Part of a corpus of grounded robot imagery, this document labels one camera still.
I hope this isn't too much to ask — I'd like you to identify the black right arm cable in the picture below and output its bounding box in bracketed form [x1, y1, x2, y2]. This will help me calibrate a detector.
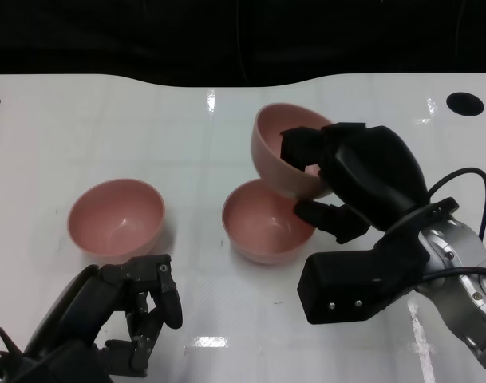
[424, 167, 486, 280]

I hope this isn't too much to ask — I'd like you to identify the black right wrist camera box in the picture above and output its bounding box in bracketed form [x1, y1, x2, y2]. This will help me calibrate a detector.
[297, 249, 427, 326]

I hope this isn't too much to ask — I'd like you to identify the black backdrop cloth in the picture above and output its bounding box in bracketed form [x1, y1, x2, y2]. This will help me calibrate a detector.
[0, 0, 486, 89]

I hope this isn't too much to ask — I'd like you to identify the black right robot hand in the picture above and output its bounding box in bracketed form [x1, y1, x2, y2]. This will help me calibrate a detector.
[280, 122, 429, 245]

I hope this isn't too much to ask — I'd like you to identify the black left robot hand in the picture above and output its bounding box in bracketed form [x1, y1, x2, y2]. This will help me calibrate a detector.
[22, 254, 184, 378]

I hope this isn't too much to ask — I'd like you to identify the pink plastic bowl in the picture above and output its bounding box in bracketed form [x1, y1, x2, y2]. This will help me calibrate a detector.
[222, 178, 318, 267]
[66, 178, 166, 259]
[250, 102, 335, 201]

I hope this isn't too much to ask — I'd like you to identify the thin hanging background cable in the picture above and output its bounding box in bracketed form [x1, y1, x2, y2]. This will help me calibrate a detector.
[236, 0, 252, 87]
[452, 0, 467, 75]

